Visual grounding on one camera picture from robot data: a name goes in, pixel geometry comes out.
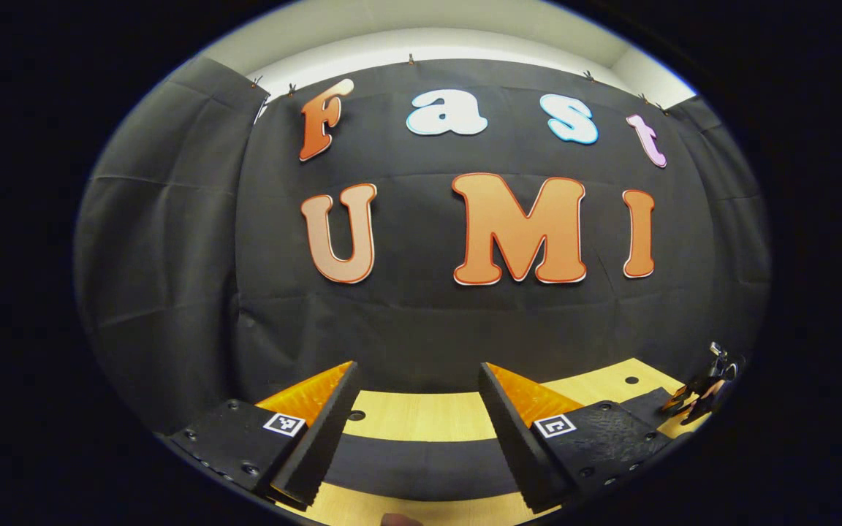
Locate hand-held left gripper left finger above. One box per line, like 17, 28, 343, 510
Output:
165, 361, 360, 511

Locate dark grey jeans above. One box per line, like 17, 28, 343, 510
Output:
322, 387, 678, 505

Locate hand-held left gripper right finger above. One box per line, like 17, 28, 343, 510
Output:
478, 363, 674, 514

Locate black backdrop cloth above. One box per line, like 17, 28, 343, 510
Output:
74, 55, 771, 439

